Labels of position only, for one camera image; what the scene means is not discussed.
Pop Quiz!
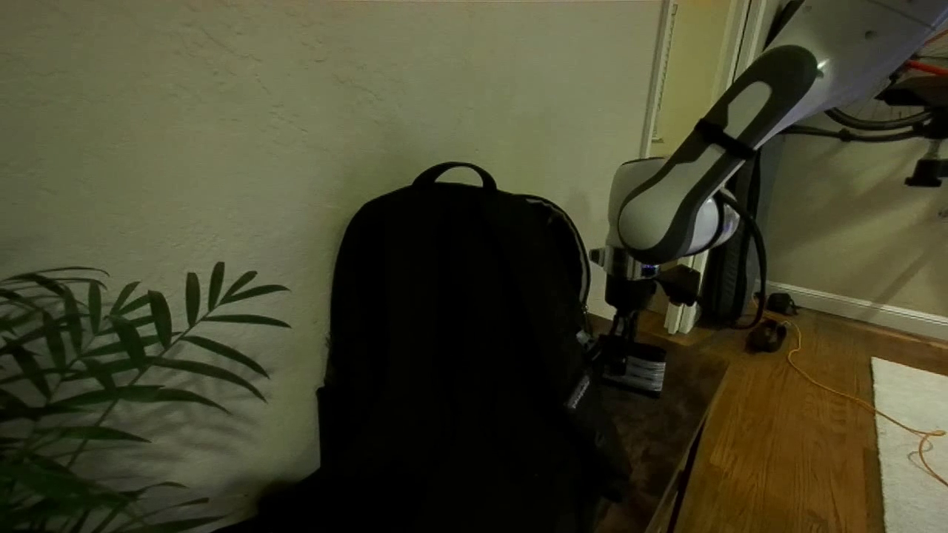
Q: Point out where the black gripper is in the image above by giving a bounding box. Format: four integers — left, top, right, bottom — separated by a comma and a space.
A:
591, 247, 662, 364

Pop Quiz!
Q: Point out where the black hanging bag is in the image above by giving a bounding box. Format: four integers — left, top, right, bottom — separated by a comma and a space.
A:
699, 136, 795, 333

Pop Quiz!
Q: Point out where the dark wooden table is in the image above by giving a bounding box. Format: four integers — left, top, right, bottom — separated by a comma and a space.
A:
582, 310, 735, 533

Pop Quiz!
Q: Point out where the dark brown floor object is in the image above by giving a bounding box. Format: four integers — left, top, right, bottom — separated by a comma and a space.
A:
745, 318, 792, 358

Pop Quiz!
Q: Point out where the small black floor object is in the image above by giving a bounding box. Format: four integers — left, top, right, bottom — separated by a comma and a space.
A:
766, 291, 801, 321

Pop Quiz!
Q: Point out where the black backpack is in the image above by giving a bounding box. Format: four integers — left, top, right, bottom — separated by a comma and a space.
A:
219, 159, 634, 533

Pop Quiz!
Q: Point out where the white baseboard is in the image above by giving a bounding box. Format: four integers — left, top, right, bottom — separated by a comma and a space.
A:
752, 278, 948, 347

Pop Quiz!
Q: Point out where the thin white door trim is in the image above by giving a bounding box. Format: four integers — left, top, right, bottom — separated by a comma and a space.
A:
637, 0, 681, 164

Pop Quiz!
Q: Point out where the white rug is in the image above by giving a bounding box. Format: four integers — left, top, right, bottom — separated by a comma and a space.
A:
868, 356, 948, 533

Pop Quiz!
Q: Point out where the green palm plant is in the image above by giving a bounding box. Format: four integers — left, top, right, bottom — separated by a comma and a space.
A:
0, 258, 295, 533

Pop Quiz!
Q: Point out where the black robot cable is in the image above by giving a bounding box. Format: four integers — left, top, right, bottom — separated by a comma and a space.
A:
714, 116, 775, 333

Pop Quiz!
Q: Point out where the orange floor cable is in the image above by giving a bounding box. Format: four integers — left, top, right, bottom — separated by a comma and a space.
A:
783, 310, 948, 492

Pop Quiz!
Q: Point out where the white door frame post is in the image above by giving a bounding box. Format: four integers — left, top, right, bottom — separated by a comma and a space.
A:
662, 0, 783, 338

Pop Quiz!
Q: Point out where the bicycle with orange frame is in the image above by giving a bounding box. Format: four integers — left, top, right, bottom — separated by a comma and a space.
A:
789, 53, 948, 190

